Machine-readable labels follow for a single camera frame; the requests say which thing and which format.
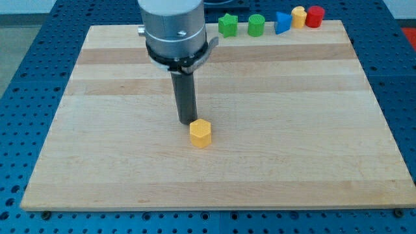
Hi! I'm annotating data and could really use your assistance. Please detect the red cylinder block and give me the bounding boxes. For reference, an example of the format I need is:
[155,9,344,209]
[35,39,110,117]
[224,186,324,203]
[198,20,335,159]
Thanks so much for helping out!
[305,5,326,28]

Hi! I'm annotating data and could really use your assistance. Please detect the blue triangle block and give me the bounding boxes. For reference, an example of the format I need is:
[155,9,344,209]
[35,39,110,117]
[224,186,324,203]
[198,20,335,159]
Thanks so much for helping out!
[274,12,293,34]

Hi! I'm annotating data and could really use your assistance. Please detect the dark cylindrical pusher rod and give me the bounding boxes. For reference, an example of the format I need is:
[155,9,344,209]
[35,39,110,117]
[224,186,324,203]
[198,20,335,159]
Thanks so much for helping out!
[171,73,198,125]

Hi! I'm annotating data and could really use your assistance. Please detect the wooden board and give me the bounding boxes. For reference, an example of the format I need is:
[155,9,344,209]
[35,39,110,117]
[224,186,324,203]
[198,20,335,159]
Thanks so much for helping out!
[21,20,415,211]

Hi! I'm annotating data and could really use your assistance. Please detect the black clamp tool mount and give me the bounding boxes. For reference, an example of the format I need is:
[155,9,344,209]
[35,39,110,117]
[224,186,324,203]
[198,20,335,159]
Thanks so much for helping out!
[146,36,219,75]

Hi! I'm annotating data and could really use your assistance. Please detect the green star block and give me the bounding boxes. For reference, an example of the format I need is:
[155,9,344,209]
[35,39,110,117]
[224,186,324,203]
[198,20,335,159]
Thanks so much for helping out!
[218,13,238,38]

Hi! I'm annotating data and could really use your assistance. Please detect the yellow hexagon block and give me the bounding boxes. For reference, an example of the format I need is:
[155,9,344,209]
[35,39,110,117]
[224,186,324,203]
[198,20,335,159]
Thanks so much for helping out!
[189,119,212,148]

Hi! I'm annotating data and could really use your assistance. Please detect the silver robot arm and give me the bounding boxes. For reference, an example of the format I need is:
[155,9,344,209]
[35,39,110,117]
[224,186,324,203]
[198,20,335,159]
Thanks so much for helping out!
[138,0,218,125]

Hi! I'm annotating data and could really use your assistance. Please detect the green cylinder block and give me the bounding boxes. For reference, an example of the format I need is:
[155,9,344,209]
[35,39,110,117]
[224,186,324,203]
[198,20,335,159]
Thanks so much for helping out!
[248,14,265,37]

